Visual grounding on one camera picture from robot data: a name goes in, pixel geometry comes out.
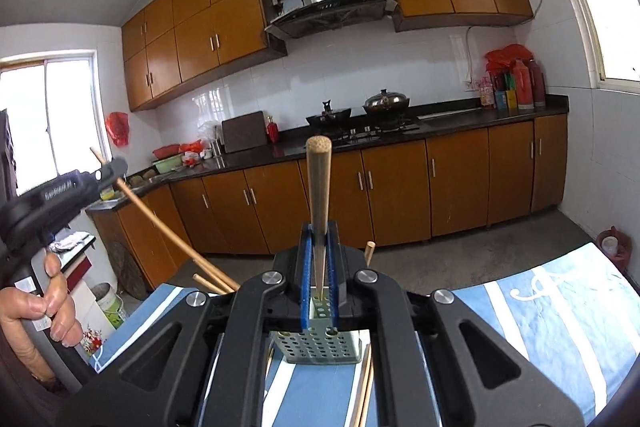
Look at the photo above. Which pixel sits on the red basin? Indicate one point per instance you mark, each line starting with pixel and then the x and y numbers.
pixel 167 152

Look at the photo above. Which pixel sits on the green basin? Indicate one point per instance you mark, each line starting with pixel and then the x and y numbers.
pixel 167 164

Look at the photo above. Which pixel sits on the green perforated utensil holder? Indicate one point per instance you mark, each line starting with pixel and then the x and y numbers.
pixel 310 347

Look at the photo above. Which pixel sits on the pot with lid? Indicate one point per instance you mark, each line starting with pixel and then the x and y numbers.
pixel 386 103

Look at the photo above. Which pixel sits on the brown thermos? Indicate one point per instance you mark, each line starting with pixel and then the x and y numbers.
pixel 538 83

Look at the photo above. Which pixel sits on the window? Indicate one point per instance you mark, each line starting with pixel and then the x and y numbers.
pixel 65 117
pixel 600 7

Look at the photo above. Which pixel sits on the wall socket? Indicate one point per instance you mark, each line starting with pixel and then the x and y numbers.
pixel 468 85

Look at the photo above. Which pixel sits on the grey rag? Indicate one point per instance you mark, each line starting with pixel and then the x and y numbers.
pixel 70 242

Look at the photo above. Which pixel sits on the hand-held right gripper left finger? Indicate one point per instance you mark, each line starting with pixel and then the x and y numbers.
pixel 305 287

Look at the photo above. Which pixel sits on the person's left forearm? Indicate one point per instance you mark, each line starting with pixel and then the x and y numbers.
pixel 30 407

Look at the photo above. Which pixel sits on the dark cloth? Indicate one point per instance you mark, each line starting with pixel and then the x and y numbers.
pixel 9 152

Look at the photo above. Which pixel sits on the black wok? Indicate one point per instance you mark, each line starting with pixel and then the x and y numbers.
pixel 328 117

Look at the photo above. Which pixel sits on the dark cutting board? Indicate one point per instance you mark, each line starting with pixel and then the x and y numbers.
pixel 244 132

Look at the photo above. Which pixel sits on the red bottle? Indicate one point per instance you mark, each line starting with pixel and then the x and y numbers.
pixel 273 131

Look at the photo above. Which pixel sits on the yellow box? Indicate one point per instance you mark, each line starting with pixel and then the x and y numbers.
pixel 506 99

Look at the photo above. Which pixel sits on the white plastic bag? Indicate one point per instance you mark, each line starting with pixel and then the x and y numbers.
pixel 208 131

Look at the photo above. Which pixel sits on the white plastic bucket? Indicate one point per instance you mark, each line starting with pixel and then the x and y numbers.
pixel 110 309

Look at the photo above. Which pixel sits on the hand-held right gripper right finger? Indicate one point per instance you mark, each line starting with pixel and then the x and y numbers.
pixel 334 287

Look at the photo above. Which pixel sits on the red thermos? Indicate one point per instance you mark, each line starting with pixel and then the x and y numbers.
pixel 524 84

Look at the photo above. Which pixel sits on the wooden base cabinets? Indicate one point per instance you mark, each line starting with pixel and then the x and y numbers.
pixel 400 187

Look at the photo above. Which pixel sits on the black kitchen countertop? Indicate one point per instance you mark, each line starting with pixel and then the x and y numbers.
pixel 450 117

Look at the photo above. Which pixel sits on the blue white striped tablecloth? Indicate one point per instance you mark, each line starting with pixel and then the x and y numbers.
pixel 525 322

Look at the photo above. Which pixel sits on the person's left hand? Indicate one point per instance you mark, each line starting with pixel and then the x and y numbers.
pixel 55 307

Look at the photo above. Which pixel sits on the wooden chopstick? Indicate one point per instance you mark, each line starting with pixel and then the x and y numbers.
pixel 160 227
pixel 369 253
pixel 357 399
pixel 269 364
pixel 366 377
pixel 318 187
pixel 207 284

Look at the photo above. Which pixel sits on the pink bottle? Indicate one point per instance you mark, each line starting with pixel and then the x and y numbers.
pixel 486 94

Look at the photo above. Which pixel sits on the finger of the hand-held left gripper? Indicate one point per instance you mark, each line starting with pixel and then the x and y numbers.
pixel 112 168

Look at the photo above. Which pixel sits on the gas stove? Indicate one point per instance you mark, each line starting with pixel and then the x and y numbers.
pixel 380 131

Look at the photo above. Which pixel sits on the red plastic bag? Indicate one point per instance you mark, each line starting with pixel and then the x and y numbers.
pixel 507 57
pixel 117 129
pixel 191 147

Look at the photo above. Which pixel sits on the dark sack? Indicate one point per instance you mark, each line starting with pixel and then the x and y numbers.
pixel 127 272

